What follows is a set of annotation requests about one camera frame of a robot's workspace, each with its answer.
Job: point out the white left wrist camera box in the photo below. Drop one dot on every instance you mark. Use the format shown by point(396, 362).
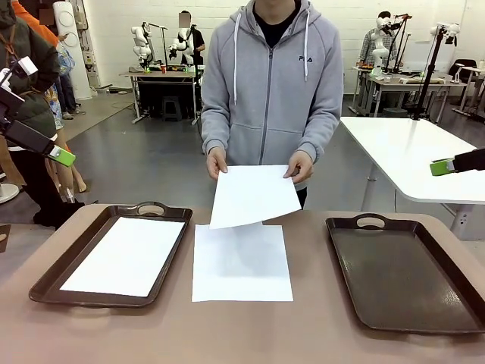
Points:
point(27, 65)

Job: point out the grey zip hoodie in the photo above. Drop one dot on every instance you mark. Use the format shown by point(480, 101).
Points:
point(265, 95)

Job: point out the black stool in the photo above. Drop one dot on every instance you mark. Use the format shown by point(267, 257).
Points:
point(171, 108)

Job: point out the black trousers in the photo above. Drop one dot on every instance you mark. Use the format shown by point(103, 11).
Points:
point(302, 197)

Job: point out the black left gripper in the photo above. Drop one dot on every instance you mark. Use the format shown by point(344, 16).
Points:
point(19, 134)

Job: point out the white desk lamp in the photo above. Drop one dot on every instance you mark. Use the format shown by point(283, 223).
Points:
point(457, 74)

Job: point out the white tower appliance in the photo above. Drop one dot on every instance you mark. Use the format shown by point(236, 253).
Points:
point(74, 45)

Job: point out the person's right forearm grey sleeve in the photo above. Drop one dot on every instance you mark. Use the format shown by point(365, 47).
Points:
point(214, 132)

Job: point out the background desk with robots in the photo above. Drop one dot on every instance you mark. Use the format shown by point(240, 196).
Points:
point(163, 74)

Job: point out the background person black shirt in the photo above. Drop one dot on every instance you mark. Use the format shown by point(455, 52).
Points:
point(198, 41)

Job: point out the background desk grey top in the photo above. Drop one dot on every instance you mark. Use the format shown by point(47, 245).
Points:
point(398, 81)

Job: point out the brown plastic serving tray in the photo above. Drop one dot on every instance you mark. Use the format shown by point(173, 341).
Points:
point(178, 213)
point(398, 273)

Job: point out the person's left forearm grey sleeve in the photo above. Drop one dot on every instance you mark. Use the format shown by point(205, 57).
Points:
point(318, 140)

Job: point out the white round stand base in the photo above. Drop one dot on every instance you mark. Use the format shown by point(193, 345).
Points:
point(7, 193)

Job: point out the bystander in orange hoodie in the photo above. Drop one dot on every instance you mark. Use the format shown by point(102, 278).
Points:
point(28, 11)

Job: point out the white table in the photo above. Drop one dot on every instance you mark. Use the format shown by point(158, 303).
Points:
point(379, 151)

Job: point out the person's right hand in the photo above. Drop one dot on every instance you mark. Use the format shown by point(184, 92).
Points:
point(216, 163)

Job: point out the black angled boom stand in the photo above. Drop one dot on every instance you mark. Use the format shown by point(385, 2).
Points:
point(398, 49)

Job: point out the person's left hand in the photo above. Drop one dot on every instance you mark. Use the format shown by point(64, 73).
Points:
point(303, 168)

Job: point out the background person checked shirt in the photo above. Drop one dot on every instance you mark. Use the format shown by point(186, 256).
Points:
point(365, 49)

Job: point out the black undershirt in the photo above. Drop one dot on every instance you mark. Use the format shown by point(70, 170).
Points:
point(273, 30)

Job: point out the bystander in olive jacket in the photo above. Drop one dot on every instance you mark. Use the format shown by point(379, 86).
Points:
point(38, 95)

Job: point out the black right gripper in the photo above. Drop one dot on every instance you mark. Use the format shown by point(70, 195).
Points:
point(475, 161)

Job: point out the beige mannequin legs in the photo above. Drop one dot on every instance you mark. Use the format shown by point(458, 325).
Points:
point(64, 178)

